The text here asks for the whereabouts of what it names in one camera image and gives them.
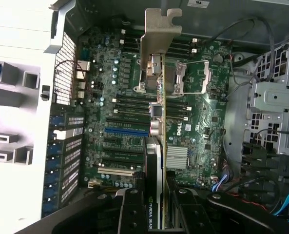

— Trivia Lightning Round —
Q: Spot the white expansion slot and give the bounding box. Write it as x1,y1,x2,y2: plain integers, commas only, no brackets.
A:
97,166,135,178

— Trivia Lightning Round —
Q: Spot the silver chipset heatsink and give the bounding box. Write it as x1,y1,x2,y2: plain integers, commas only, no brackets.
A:
167,145,191,169

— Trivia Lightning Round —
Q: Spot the blue expansion slot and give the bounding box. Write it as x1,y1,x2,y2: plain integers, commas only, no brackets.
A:
104,127,150,137

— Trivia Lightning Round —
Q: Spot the CPU socket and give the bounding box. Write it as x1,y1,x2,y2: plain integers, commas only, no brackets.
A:
134,57,178,95

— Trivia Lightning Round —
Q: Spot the green motherboard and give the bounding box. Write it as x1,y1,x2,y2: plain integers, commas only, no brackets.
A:
74,31,233,195

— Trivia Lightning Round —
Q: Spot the metal disk bay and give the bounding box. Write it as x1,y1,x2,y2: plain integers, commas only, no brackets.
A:
241,41,289,156

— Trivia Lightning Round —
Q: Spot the open black PC case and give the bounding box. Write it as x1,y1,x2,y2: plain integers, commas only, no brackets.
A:
40,0,289,234

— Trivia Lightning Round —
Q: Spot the blue data wire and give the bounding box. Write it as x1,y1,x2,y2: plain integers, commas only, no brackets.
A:
272,189,289,225

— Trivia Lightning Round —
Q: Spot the black internal wire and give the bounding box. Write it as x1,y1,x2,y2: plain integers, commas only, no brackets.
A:
202,16,276,83

